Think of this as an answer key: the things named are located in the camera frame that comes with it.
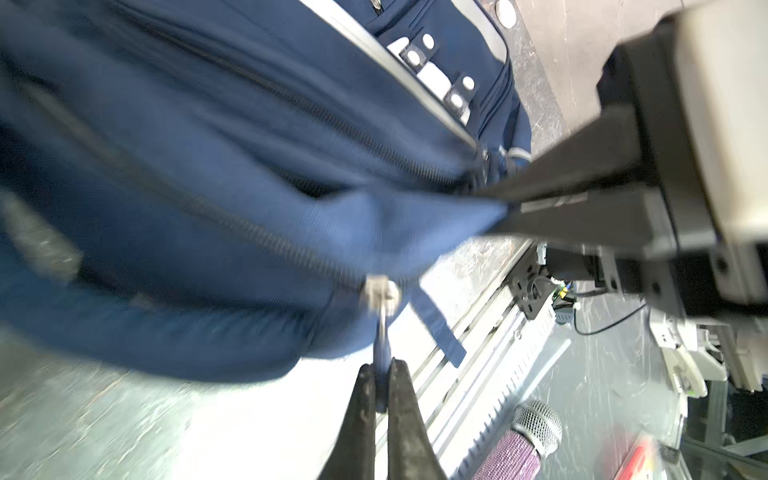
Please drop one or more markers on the purple glitter microphone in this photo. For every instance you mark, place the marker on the purple glitter microphone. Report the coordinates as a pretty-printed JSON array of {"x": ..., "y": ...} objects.
[{"x": 535, "y": 433}]

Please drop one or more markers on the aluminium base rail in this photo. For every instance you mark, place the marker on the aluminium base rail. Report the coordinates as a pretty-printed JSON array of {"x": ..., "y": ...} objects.
[{"x": 511, "y": 345}]

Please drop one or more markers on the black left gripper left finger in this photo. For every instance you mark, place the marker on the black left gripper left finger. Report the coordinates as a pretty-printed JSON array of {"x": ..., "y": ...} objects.
[{"x": 353, "y": 455}]

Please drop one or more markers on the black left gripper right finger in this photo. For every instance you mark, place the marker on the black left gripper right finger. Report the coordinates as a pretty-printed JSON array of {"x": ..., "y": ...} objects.
[{"x": 410, "y": 452}]

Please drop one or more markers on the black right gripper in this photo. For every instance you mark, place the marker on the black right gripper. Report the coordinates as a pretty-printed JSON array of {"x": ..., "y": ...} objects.
[{"x": 687, "y": 106}]

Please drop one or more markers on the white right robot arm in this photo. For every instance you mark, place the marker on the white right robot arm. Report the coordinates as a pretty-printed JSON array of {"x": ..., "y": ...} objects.
[{"x": 696, "y": 350}]

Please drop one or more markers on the navy blue student backpack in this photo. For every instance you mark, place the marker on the navy blue student backpack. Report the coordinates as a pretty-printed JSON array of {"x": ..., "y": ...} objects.
[{"x": 233, "y": 175}]

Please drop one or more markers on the small white round object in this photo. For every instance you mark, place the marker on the small white round object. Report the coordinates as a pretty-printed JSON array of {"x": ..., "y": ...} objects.
[{"x": 506, "y": 13}]

